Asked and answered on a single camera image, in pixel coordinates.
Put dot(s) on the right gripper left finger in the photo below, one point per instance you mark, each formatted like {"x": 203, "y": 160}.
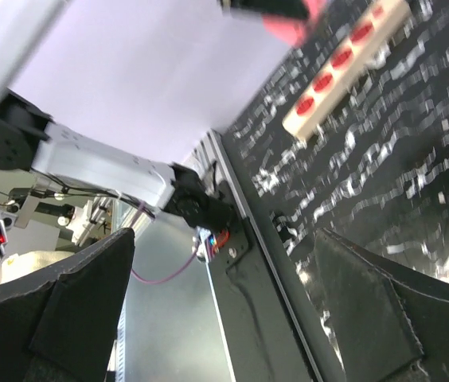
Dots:
{"x": 59, "y": 323}

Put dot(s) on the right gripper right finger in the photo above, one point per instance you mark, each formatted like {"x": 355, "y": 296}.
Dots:
{"x": 391, "y": 322}

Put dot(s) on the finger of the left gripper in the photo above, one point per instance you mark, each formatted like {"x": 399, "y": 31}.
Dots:
{"x": 291, "y": 9}

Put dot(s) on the pink adapter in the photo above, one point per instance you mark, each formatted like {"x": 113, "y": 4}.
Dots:
{"x": 295, "y": 32}

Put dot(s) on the beige red power strip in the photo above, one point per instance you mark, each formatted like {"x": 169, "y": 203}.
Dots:
{"x": 375, "y": 26}

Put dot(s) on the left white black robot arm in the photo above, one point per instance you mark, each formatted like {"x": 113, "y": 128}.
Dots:
{"x": 31, "y": 140}

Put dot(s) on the black marbled mat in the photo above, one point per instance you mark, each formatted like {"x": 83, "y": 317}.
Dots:
{"x": 377, "y": 170}

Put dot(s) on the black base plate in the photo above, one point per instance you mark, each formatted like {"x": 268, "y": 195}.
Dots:
{"x": 259, "y": 335}

